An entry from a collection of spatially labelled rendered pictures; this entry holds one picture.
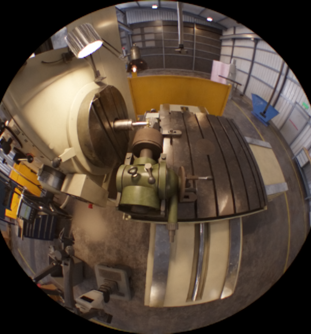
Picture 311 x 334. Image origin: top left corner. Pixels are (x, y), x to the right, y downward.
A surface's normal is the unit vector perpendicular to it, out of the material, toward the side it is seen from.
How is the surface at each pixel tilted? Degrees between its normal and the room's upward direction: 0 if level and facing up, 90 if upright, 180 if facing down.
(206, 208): 0
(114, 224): 0
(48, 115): 90
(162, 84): 90
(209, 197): 0
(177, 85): 90
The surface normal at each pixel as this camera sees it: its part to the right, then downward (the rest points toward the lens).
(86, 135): -0.09, 0.46
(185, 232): -0.07, -0.51
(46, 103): 1.00, 0.03
